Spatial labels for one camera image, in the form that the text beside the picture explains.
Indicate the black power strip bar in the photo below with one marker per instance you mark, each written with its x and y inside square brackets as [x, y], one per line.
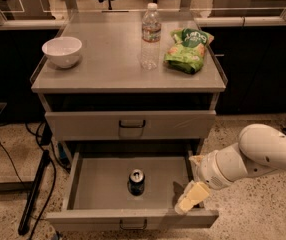
[32, 196]

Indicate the open grey middle drawer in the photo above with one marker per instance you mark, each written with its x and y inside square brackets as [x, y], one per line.
[97, 195]

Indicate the white ceramic bowl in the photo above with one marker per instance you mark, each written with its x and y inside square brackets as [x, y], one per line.
[63, 52]

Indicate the closed grey top drawer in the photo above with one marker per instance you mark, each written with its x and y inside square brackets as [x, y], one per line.
[116, 125]

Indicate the clear plastic water bottle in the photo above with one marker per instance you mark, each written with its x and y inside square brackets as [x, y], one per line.
[150, 37]

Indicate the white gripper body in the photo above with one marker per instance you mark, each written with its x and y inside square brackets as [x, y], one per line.
[210, 171]

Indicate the grey metal drawer cabinet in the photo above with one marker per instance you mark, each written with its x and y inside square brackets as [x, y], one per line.
[109, 77]

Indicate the blue pepsi can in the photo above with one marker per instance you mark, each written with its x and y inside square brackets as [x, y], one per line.
[136, 182]

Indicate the green snack chip bag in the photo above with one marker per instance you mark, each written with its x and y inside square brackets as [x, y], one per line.
[188, 52]

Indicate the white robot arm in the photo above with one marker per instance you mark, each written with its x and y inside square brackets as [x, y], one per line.
[259, 150]

